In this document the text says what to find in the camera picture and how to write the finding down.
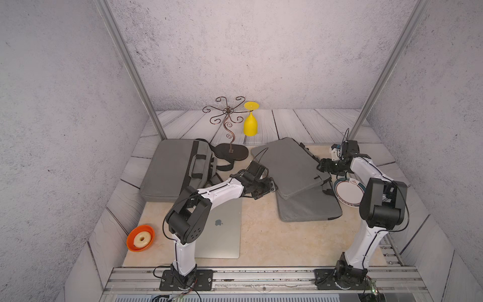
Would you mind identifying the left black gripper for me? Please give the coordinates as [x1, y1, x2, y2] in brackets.
[251, 176, 280, 200]

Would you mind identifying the silver apple laptop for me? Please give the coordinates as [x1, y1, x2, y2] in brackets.
[195, 198, 242, 259]

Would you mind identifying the grey zippered laptop bag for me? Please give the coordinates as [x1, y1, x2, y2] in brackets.
[140, 139, 218, 202]

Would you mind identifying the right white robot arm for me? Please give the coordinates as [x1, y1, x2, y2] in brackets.
[317, 140, 407, 288]

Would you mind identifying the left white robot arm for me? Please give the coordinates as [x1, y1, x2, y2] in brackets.
[164, 161, 276, 282]

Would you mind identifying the white plate green red rim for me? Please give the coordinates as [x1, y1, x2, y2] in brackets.
[333, 178, 366, 208]

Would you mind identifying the yellow plastic goblet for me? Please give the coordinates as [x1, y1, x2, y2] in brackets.
[244, 101, 259, 137]

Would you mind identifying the orange bowl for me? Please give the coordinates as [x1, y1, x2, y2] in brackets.
[127, 225, 155, 252]

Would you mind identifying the white donut in bowl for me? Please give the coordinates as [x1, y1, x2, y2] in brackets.
[133, 231, 152, 249]

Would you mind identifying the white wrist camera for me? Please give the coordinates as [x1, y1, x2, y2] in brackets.
[330, 144, 341, 161]

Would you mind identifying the copper wire jewelry stand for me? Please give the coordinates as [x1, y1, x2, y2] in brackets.
[202, 96, 249, 161]

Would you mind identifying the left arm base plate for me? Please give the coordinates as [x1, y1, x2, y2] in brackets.
[159, 268, 214, 291]

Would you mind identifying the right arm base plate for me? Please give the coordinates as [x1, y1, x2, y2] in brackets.
[314, 269, 371, 291]

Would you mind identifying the right aluminium frame post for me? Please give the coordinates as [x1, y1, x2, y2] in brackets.
[348, 0, 431, 140]

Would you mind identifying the aluminium frame post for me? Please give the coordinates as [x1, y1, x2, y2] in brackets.
[348, 0, 431, 140]
[94, 0, 167, 140]

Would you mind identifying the front aluminium rail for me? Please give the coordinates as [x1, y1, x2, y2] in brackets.
[101, 266, 432, 301]

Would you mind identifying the left aluminium frame post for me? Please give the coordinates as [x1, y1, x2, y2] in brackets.
[94, 0, 167, 140]

